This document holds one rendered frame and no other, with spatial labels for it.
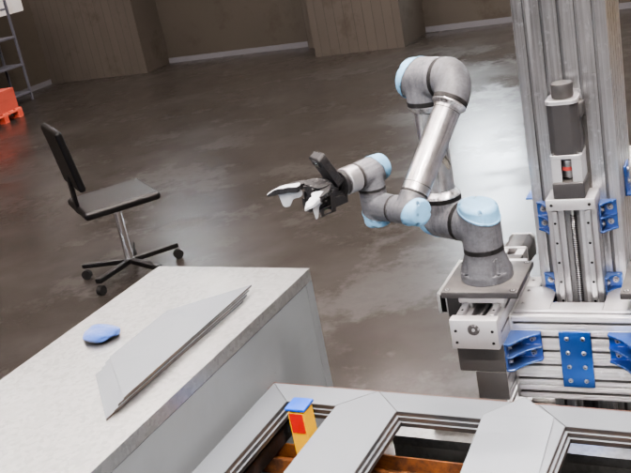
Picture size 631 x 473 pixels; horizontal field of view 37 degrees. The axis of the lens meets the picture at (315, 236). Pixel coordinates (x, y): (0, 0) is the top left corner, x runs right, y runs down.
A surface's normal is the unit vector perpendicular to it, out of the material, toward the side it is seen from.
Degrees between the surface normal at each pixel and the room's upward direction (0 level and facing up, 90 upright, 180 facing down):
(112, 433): 0
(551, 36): 90
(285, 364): 90
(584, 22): 90
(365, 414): 0
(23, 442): 0
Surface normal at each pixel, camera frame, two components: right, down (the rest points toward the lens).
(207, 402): 0.88, 0.00
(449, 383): -0.18, -0.92
